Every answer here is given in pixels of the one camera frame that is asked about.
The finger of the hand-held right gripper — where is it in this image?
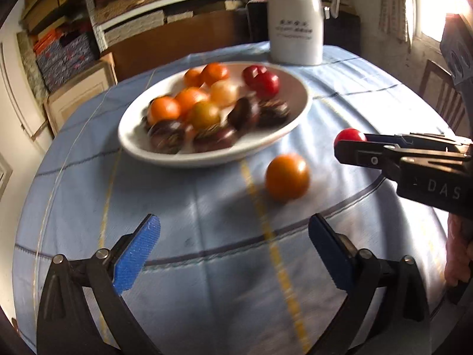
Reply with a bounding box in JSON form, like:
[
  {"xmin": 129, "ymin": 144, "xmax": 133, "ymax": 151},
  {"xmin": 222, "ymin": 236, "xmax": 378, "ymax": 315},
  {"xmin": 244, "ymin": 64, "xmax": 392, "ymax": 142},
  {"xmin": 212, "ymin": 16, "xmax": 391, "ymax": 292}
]
[
  {"xmin": 364, "ymin": 132, "xmax": 473, "ymax": 149},
  {"xmin": 333, "ymin": 140, "xmax": 405, "ymax": 178}
]

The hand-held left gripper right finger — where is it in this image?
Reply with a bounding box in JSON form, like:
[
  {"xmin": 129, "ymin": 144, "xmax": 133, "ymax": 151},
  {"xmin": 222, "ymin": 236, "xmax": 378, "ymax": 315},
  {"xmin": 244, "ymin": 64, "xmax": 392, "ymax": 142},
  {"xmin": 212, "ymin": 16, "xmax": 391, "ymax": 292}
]
[{"xmin": 308, "ymin": 213, "xmax": 433, "ymax": 355}]

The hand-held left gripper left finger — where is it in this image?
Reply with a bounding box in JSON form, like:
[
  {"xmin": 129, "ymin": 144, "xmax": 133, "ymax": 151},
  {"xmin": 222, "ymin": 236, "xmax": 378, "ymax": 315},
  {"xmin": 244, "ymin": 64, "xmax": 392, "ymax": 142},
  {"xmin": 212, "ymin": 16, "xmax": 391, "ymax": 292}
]
[{"xmin": 37, "ymin": 214, "xmax": 163, "ymax": 355}]

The red cherry tomato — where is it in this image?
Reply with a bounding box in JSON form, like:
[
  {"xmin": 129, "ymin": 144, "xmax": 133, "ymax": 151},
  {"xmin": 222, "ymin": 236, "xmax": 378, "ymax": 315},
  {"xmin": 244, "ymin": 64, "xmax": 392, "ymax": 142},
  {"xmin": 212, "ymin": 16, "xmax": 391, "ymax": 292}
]
[
  {"xmin": 253, "ymin": 72, "xmax": 280, "ymax": 100},
  {"xmin": 242, "ymin": 64, "xmax": 267, "ymax": 86},
  {"xmin": 333, "ymin": 128, "xmax": 367, "ymax": 151}
]

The orange tomato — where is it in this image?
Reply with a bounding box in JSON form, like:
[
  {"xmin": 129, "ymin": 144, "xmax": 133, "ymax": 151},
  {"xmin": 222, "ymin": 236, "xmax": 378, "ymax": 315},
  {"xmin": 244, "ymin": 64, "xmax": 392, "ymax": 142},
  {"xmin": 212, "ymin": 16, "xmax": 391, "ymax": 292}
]
[{"xmin": 265, "ymin": 153, "xmax": 311, "ymax": 202}]

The white oval plate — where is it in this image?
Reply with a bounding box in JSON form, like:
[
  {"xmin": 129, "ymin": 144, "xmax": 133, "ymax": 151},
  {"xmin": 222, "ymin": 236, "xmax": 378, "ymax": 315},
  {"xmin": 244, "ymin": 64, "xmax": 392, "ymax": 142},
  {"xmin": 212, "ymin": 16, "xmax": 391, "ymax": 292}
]
[{"xmin": 117, "ymin": 61, "xmax": 310, "ymax": 167}]

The pale yellow round fruit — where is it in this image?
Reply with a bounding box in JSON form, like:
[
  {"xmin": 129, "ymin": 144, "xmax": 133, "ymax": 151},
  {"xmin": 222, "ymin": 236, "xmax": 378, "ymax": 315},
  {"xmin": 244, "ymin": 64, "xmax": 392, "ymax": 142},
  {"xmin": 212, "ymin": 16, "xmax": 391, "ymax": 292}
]
[{"xmin": 210, "ymin": 80, "xmax": 240, "ymax": 107}]

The yellow-orange cherry tomato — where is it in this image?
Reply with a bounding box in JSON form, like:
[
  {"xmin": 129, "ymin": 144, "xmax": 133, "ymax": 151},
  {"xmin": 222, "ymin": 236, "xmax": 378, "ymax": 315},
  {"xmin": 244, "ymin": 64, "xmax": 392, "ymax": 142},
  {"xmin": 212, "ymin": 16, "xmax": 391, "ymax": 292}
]
[{"xmin": 187, "ymin": 101, "xmax": 221, "ymax": 130}]

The small orange mandarin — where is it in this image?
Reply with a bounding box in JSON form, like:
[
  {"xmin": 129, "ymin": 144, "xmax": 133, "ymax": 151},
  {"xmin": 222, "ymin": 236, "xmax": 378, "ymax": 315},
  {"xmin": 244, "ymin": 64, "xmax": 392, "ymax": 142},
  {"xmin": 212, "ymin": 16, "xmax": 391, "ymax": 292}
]
[
  {"xmin": 184, "ymin": 68, "xmax": 205, "ymax": 88},
  {"xmin": 201, "ymin": 63, "xmax": 230, "ymax": 86}
]

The person's right hand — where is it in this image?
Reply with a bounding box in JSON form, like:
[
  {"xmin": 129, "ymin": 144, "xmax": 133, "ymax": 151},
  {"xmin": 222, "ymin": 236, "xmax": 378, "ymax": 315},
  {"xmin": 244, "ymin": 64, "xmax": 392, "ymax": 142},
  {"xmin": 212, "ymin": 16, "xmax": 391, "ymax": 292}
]
[{"xmin": 444, "ymin": 215, "xmax": 473, "ymax": 286}]

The wooden chair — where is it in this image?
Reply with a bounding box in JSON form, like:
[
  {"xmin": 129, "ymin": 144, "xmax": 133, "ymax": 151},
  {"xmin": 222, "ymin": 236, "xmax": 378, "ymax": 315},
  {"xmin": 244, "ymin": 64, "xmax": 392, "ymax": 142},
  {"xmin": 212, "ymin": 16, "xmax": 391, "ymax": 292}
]
[{"xmin": 419, "ymin": 59, "xmax": 468, "ymax": 131}]

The blue checked tablecloth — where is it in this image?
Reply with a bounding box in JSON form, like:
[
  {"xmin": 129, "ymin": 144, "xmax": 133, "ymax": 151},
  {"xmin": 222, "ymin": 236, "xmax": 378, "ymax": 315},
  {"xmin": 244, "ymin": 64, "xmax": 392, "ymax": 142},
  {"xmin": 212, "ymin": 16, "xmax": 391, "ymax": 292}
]
[{"xmin": 11, "ymin": 41, "xmax": 462, "ymax": 355}]

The bright window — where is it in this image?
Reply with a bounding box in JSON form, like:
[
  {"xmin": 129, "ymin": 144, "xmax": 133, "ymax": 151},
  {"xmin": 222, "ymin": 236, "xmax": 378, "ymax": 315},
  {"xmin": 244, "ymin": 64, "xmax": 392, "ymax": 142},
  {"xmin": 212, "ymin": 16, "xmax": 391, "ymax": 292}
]
[{"xmin": 406, "ymin": 0, "xmax": 473, "ymax": 47}]

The white thermos jug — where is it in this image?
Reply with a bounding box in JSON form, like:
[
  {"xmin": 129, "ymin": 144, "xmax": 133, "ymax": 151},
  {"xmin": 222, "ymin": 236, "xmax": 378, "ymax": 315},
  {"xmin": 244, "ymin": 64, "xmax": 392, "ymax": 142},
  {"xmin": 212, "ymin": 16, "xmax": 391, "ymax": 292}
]
[{"xmin": 268, "ymin": 0, "xmax": 341, "ymax": 66}]

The wooden framed panel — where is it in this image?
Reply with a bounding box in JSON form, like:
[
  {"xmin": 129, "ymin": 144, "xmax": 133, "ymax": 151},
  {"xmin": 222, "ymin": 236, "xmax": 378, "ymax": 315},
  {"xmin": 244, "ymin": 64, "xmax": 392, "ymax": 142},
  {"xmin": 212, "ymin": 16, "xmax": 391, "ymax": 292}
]
[{"xmin": 43, "ymin": 54, "xmax": 118, "ymax": 135}]

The white board strip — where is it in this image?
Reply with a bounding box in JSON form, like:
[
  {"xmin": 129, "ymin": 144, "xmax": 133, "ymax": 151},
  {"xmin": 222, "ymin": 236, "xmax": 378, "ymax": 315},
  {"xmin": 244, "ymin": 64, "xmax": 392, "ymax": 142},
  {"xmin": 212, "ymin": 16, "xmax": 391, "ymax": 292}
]
[{"xmin": 0, "ymin": 41, "xmax": 52, "ymax": 141}]

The large brown cardboard box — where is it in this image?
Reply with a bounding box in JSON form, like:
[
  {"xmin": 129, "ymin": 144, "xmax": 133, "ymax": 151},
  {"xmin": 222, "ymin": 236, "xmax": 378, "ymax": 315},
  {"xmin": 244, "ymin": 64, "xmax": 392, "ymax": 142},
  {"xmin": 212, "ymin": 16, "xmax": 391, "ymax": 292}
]
[{"xmin": 111, "ymin": 9, "xmax": 272, "ymax": 80}]

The stack of blue patterned boxes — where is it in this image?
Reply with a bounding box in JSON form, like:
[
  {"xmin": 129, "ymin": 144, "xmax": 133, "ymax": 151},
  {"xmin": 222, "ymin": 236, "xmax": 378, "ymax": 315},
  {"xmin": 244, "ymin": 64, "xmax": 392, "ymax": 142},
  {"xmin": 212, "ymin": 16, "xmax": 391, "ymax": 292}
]
[{"xmin": 35, "ymin": 31, "xmax": 100, "ymax": 93}]

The mottled green stone slab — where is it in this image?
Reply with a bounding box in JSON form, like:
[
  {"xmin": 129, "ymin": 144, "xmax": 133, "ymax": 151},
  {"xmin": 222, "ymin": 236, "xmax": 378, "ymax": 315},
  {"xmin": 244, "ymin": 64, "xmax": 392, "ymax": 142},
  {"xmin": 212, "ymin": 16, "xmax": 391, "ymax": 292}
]
[{"xmin": 17, "ymin": 31, "xmax": 50, "ymax": 97}]

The white metal shelf rack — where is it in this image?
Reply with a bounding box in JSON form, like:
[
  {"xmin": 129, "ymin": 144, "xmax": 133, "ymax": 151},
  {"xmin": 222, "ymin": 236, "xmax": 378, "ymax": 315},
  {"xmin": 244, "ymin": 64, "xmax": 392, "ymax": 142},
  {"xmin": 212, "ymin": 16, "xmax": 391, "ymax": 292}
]
[{"xmin": 81, "ymin": 0, "xmax": 355, "ymax": 50}]

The stack of brown cardboard boxes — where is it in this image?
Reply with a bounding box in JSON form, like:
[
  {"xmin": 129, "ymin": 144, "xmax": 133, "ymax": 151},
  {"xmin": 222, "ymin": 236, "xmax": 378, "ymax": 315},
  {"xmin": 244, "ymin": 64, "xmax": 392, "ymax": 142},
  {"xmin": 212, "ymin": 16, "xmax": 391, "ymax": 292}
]
[{"xmin": 20, "ymin": 0, "xmax": 84, "ymax": 41}]

